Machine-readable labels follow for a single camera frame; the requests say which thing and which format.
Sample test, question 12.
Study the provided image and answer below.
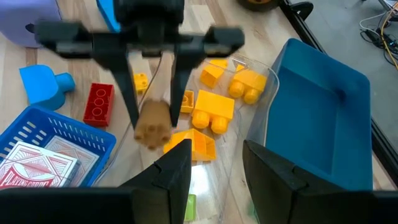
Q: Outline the yellow floor cable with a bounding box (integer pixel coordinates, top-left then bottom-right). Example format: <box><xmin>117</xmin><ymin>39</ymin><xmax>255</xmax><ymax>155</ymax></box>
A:
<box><xmin>381</xmin><ymin>9</ymin><xmax>398</xmax><ymax>70</ymax></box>

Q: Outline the yellow building block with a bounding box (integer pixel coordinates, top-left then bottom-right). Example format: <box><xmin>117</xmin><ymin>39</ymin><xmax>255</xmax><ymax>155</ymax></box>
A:
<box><xmin>228</xmin><ymin>63</ymin><xmax>267</xmax><ymax>105</ymax></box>
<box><xmin>200</xmin><ymin>58</ymin><xmax>229</xmax><ymax>90</ymax></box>
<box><xmin>164</xmin><ymin>128</ymin><xmax>217</xmax><ymax>162</ymax></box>
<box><xmin>192</xmin><ymin>89</ymin><xmax>236</xmax><ymax>135</ymax></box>

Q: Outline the blue hollow building block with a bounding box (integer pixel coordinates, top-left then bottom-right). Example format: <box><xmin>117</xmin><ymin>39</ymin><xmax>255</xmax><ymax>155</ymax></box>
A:
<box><xmin>19</xmin><ymin>64</ymin><xmax>76</xmax><ymax>111</ymax></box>

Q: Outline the blue slotted plastic basket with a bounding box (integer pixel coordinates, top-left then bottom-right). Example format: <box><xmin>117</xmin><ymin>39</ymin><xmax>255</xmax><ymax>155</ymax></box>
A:
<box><xmin>0</xmin><ymin>105</ymin><xmax>118</xmax><ymax>188</ymax></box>

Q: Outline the small yellow brick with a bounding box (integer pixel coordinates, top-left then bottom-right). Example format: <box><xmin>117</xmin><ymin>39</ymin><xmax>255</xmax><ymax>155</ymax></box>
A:
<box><xmin>180</xmin><ymin>90</ymin><xmax>195</xmax><ymax>114</ymax></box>
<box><xmin>133</xmin><ymin>73</ymin><xmax>149</xmax><ymax>94</ymax></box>

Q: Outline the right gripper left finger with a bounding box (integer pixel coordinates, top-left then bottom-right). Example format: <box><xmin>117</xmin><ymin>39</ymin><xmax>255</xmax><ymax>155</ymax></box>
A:
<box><xmin>0</xmin><ymin>139</ymin><xmax>192</xmax><ymax>224</ymax></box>

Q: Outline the red building brick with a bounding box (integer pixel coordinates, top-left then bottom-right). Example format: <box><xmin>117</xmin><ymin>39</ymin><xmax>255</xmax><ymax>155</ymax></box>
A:
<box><xmin>83</xmin><ymin>82</ymin><xmax>115</xmax><ymax>128</ymax></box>

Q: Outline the tan studded building block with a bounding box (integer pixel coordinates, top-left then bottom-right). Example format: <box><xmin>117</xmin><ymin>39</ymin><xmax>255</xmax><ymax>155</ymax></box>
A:
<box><xmin>133</xmin><ymin>98</ymin><xmax>172</xmax><ymax>151</ymax></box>

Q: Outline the red playing card deck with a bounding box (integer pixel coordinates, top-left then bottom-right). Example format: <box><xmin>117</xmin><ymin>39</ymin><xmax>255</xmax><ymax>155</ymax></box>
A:
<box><xmin>45</xmin><ymin>135</ymin><xmax>100</xmax><ymax>187</ymax></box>
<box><xmin>0</xmin><ymin>141</ymin><xmax>81</xmax><ymax>189</ymax></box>

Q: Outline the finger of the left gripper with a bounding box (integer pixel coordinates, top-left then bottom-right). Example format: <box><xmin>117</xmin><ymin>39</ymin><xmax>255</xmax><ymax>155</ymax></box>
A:
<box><xmin>170</xmin><ymin>39</ymin><xmax>205</xmax><ymax>127</ymax></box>
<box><xmin>92</xmin><ymin>34</ymin><xmax>141</xmax><ymax>129</ymax></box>

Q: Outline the white floor cable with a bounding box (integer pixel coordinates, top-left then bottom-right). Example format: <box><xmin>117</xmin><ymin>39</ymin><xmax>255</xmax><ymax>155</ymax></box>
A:
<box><xmin>359</xmin><ymin>12</ymin><xmax>386</xmax><ymax>35</ymax></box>

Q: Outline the teal plastic tray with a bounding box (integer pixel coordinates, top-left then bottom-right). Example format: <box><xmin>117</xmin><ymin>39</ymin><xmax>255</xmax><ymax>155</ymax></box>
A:
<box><xmin>246</xmin><ymin>37</ymin><xmax>374</xmax><ymax>191</ymax></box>

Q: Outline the clear plastic tray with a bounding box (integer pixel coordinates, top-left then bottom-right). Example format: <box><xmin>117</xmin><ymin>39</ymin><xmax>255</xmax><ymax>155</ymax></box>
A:
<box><xmin>93</xmin><ymin>52</ymin><xmax>280</xmax><ymax>224</ymax></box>

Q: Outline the light green building block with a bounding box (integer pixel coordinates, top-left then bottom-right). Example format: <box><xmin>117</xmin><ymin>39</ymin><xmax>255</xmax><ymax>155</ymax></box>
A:
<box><xmin>183</xmin><ymin>194</ymin><xmax>197</xmax><ymax>222</ymax></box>

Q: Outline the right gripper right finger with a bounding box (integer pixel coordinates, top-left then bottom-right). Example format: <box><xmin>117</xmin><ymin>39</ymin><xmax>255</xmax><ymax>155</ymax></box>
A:
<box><xmin>243</xmin><ymin>139</ymin><xmax>398</xmax><ymax>224</ymax></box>

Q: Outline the purple foam die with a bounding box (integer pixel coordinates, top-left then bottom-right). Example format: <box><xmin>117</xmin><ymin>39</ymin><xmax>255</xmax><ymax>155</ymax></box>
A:
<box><xmin>0</xmin><ymin>0</ymin><xmax>63</xmax><ymax>49</ymax></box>

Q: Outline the black table clamp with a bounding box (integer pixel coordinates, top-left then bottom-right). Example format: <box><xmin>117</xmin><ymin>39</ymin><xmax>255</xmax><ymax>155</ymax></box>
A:
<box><xmin>290</xmin><ymin>1</ymin><xmax>314</xmax><ymax>22</ymax></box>

